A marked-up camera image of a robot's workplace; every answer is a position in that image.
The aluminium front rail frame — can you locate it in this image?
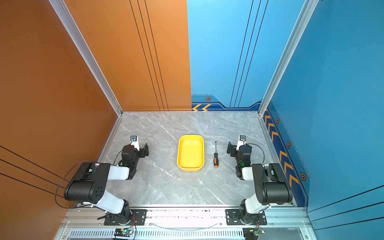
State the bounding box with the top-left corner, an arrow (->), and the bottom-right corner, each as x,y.
55,206 -> 317,240

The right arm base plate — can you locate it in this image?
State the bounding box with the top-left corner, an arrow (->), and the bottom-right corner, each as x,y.
225,209 -> 268,226

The left green circuit board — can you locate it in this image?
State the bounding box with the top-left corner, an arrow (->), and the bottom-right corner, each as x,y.
113,228 -> 135,240

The aluminium corner post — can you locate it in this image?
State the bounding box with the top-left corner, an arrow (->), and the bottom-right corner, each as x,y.
48,0 -> 124,117
257,0 -> 319,116

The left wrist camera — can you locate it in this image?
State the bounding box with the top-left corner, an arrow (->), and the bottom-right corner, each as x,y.
130,135 -> 140,151

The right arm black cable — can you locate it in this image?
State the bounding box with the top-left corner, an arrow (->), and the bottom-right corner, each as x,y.
248,143 -> 266,165

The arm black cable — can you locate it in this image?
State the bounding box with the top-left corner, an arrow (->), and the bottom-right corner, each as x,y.
54,160 -> 100,210
248,143 -> 266,165

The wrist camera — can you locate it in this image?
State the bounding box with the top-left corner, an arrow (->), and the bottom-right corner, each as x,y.
130,135 -> 140,151
236,135 -> 247,151

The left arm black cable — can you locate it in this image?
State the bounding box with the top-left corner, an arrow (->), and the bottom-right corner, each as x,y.
54,160 -> 100,210

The black orange screwdriver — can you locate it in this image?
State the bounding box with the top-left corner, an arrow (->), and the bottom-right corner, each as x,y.
214,142 -> 219,168

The right circuit board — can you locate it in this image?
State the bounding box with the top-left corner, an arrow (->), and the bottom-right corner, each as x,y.
243,228 -> 265,240

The right aluminium corner post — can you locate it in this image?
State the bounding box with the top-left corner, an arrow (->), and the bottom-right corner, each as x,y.
257,0 -> 319,116

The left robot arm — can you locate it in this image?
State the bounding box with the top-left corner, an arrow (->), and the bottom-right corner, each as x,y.
64,141 -> 149,225

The left aluminium corner post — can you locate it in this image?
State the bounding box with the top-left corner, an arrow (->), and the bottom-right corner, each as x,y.
48,0 -> 124,117

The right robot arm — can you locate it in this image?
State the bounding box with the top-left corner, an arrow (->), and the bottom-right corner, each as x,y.
227,143 -> 293,225

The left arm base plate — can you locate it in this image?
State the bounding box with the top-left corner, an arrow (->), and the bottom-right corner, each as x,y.
104,209 -> 148,227

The yellow plastic bin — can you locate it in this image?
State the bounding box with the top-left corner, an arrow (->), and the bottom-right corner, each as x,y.
177,135 -> 205,172

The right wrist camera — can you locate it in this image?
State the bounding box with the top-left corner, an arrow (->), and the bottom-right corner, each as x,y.
236,135 -> 247,151

